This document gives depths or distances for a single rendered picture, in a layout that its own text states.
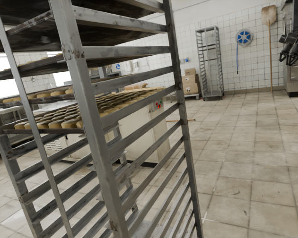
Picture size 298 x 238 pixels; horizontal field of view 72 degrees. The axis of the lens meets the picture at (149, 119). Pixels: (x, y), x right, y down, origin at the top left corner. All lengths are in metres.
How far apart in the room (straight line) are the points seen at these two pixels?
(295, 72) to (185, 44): 2.94
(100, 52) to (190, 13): 5.96
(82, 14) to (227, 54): 5.75
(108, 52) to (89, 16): 0.10
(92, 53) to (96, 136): 0.21
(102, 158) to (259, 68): 5.83
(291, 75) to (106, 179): 4.87
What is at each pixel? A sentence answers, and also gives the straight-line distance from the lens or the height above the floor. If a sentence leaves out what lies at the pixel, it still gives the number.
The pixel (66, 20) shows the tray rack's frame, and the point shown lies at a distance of 0.49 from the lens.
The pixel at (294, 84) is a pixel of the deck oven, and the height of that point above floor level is 0.28.
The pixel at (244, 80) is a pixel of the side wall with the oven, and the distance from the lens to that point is 6.21.
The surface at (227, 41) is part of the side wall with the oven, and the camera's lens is 6.20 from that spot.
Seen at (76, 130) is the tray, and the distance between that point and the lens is 0.55.
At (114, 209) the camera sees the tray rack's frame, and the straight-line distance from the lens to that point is 0.58.
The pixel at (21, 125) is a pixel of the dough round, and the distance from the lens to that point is 0.81.
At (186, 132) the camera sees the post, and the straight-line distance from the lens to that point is 1.06.
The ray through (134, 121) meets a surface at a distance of 2.33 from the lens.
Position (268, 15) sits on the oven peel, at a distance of 6.12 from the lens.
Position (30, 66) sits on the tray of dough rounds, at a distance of 0.62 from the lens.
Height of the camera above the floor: 1.17
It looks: 14 degrees down
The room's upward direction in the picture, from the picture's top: 11 degrees counter-clockwise
